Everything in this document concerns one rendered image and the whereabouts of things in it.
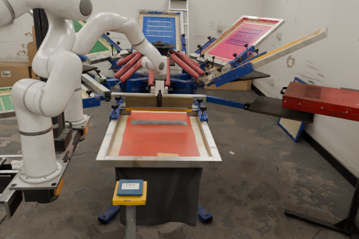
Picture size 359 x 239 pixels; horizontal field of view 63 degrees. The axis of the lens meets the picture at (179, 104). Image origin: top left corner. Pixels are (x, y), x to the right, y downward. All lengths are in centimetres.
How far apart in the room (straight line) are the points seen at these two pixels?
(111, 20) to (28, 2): 58
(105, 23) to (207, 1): 470
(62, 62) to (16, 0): 19
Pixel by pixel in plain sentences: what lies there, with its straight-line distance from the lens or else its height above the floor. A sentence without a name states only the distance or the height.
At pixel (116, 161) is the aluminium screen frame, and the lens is 141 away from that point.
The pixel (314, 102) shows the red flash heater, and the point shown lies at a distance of 217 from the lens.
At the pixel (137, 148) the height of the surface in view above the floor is 96.
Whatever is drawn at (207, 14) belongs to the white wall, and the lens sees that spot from 602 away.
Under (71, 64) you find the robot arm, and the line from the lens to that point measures 91.
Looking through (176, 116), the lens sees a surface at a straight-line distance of 198.
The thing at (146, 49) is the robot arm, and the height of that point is 144.
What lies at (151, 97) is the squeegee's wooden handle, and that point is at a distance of 179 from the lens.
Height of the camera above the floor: 169
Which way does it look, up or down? 19 degrees down
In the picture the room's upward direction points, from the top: 3 degrees clockwise
